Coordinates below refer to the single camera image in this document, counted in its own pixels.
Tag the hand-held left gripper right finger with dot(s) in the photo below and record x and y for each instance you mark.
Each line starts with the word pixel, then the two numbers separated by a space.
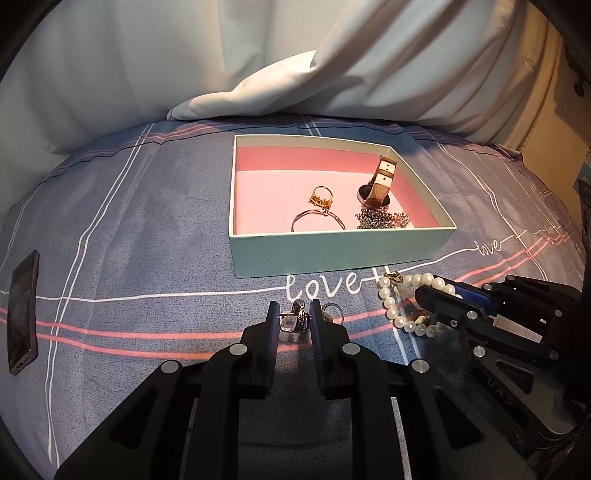
pixel 318 350

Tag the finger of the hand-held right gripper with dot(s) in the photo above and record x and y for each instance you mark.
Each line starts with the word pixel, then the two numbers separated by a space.
pixel 455 307
pixel 475 295

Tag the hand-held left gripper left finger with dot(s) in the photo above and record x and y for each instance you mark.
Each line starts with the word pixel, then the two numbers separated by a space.
pixel 270 350

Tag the pale green box pink lining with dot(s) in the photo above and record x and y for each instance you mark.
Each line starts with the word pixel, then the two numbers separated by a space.
pixel 332 251

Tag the silver bangle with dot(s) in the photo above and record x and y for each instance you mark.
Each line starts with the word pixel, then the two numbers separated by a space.
pixel 304 216

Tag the black smartphone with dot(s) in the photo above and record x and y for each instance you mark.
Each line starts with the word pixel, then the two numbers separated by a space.
pixel 22 314

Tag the white curtain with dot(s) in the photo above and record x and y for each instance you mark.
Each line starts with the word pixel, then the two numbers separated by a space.
pixel 231 55

